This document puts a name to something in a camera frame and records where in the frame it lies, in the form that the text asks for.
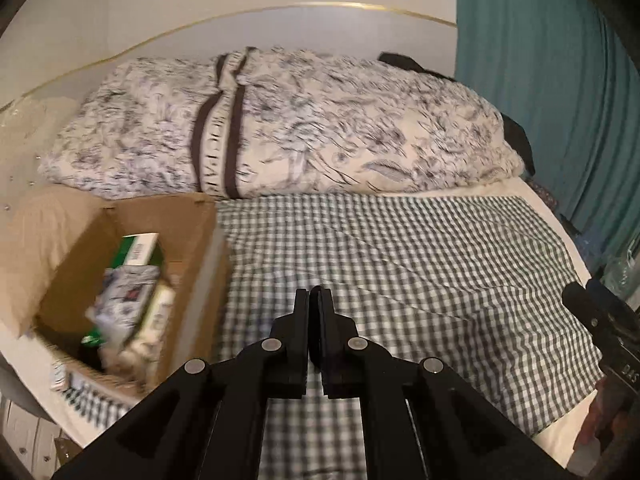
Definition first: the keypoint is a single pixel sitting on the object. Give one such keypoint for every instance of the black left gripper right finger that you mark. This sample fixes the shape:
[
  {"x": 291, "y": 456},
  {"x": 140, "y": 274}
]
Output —
[{"x": 420, "y": 420}]

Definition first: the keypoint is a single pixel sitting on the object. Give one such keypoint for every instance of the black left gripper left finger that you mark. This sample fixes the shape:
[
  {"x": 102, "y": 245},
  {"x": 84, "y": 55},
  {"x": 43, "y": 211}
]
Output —
[{"x": 205, "y": 420}]

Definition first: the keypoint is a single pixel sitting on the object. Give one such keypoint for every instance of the red yellow medicine box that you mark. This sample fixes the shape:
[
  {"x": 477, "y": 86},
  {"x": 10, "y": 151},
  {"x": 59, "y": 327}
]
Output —
[{"x": 147, "y": 342}]

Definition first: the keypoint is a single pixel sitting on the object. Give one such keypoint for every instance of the small green packet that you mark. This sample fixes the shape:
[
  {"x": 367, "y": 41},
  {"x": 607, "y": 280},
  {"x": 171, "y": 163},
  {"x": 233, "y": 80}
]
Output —
[{"x": 93, "y": 339}]

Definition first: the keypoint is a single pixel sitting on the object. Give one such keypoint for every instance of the silver foil packet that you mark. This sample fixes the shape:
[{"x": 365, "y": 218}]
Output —
[{"x": 122, "y": 302}]

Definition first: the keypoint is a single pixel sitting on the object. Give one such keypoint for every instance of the green white medicine box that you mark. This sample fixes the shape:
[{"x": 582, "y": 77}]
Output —
[{"x": 141, "y": 249}]

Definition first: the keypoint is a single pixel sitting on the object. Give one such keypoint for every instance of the person's right hand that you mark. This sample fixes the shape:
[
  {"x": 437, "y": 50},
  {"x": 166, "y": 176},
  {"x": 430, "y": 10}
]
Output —
[{"x": 596, "y": 420}]

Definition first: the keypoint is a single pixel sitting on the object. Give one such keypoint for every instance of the clear plastic bottle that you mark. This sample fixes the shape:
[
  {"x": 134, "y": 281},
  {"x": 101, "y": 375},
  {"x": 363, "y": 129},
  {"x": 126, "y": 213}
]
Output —
[{"x": 621, "y": 277}]

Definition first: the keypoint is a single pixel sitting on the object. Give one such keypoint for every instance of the brown cardboard box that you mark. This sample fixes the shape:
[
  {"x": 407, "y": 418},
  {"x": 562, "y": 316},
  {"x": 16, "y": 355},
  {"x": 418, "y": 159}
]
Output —
[{"x": 196, "y": 265}]

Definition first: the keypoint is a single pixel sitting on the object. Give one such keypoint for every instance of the teal curtain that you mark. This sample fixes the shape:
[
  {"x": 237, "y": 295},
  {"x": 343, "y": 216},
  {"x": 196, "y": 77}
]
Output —
[{"x": 558, "y": 69}]

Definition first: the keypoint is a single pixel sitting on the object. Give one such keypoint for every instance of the floral folded duvet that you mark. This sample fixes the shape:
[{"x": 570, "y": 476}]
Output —
[{"x": 255, "y": 122}]

